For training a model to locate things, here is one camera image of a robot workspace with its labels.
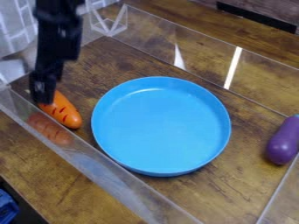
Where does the purple toy eggplant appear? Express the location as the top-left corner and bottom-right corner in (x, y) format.
(265, 115), (299, 165)

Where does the blue round tray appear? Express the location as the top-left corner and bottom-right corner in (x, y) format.
(90, 77), (230, 177)

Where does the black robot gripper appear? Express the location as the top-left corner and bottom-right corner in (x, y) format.
(29, 0), (85, 105)

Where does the clear acrylic enclosure wall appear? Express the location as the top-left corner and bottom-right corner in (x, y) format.
(0, 0), (299, 224)

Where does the orange toy carrot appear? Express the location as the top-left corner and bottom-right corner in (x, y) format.
(37, 90), (82, 129)

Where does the blue object at corner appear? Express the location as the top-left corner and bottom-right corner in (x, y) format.
(0, 189), (18, 224)

